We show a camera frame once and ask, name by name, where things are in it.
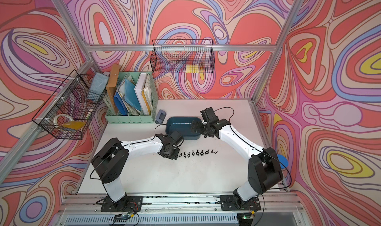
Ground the dark teal storage box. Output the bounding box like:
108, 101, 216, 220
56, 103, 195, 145
165, 116, 201, 140

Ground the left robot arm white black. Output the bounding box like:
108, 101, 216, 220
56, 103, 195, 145
91, 131, 184, 203

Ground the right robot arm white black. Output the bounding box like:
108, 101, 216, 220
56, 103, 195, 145
191, 108, 283, 204

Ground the grey blue hole punch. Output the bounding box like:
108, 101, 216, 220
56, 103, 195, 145
155, 110, 167, 125

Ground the green plastic file organizer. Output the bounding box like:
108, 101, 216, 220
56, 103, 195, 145
106, 72, 158, 124

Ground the yellow sticky note pad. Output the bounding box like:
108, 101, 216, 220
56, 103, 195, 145
186, 64, 200, 73

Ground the blue folder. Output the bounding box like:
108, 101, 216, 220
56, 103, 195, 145
114, 79, 141, 116

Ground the white binder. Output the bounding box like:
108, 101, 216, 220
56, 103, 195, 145
135, 73, 151, 115

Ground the clear tube blue cap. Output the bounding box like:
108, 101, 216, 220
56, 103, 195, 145
277, 154, 289, 169

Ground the brown cardboard folder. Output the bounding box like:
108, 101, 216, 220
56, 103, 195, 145
106, 64, 120, 115

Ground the yellow card in basket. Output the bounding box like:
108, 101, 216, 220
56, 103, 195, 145
61, 121, 86, 130

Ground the grey blue sponge pad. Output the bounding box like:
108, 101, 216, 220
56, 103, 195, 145
89, 73, 109, 95

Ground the white tape roll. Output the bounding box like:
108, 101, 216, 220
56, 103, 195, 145
53, 114, 73, 125

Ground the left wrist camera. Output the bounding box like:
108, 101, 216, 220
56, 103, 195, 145
170, 131, 184, 148

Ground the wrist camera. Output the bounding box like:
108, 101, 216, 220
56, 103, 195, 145
170, 131, 184, 148
200, 108, 219, 124

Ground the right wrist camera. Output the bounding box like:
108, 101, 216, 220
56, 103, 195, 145
200, 108, 219, 124

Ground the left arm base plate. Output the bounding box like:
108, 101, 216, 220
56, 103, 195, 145
96, 195, 143, 212

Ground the black wire basket back wall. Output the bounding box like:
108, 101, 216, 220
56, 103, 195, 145
150, 38, 215, 73

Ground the black wire basket wall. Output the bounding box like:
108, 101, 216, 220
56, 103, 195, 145
150, 38, 215, 73
32, 70, 106, 140

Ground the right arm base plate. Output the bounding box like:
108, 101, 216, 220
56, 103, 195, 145
219, 195, 262, 212

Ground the black wire basket left wall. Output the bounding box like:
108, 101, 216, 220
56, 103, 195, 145
32, 70, 106, 140

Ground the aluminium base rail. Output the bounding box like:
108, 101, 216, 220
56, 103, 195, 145
52, 191, 310, 226

